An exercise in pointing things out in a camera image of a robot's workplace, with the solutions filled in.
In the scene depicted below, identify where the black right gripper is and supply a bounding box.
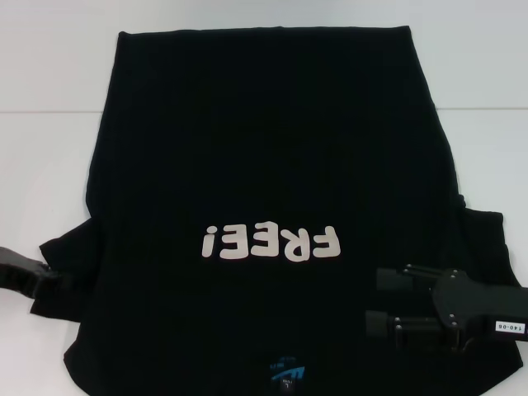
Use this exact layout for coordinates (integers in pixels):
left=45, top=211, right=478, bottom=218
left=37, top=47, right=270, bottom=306
left=365, top=263, right=528, bottom=348

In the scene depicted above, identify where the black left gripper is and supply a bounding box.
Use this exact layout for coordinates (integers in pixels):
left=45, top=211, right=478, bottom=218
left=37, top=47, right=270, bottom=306
left=0, top=246, right=64, bottom=299

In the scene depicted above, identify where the black shirt with FREE print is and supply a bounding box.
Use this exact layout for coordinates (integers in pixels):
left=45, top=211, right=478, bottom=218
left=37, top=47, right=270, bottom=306
left=29, top=25, right=521, bottom=396

